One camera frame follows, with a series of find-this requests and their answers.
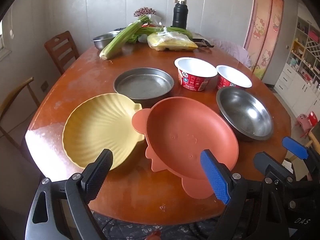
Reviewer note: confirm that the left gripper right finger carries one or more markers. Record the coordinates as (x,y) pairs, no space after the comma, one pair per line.
(240,197)

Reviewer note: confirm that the orange bear-shaped plate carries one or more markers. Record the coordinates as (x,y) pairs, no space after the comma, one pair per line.
(177,130)

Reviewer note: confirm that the curved armrest wooden chair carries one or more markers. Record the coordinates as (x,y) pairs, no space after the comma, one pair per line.
(16,108)

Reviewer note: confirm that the steel basin at back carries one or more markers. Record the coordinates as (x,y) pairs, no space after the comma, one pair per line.
(100,42)

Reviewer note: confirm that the hello kitty folding screen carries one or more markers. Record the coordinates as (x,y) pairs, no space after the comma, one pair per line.
(263,32)

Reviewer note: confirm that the wall power socket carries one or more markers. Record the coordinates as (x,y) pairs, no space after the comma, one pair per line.
(44,86)

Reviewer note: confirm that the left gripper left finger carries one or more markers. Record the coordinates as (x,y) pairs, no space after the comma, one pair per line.
(47,219)

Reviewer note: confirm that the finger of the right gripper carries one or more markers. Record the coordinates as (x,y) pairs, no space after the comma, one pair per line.
(307,154)
(269,167)

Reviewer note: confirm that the black thermos bottle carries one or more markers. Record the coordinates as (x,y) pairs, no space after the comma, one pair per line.
(180,14)

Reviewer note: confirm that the pink cloth on chair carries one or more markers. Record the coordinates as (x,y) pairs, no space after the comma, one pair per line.
(233,49)

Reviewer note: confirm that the yellow shell-shaped plate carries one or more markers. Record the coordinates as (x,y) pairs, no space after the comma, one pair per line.
(102,122)

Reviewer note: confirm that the red instant noodle cup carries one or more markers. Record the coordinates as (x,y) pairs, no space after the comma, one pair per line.
(194,74)

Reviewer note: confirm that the wooden slat-back chair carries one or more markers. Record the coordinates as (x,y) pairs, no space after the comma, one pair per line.
(61,48)

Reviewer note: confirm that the white shelf cabinet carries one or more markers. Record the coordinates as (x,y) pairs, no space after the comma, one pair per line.
(298,83)

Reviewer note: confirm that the red children stool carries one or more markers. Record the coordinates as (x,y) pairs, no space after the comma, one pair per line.
(313,121)

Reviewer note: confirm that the pink children stool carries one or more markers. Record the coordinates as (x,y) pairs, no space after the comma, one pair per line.
(303,121)

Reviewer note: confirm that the yellow plastic food bag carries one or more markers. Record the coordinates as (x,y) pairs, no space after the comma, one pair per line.
(170,40)

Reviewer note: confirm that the stainless steel bowl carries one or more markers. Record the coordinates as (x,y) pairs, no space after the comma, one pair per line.
(246,115)

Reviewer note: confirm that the round metal pan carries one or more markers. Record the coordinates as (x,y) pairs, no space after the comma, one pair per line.
(146,86)

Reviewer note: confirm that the black tray on table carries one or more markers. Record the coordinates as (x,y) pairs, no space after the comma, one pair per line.
(202,43)

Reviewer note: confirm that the celery bunch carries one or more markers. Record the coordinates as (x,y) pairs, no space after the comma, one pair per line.
(152,30)
(116,44)

